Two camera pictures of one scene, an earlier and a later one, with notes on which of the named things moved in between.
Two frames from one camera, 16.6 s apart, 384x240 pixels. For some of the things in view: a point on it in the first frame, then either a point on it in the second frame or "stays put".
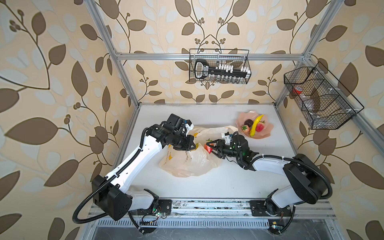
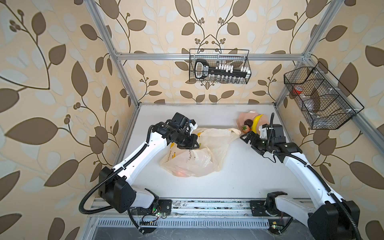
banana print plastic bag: (193, 162) stays put
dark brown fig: (249, 122) stays put
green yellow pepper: (254, 126) stays put
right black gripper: (220, 146) -> (255, 137)
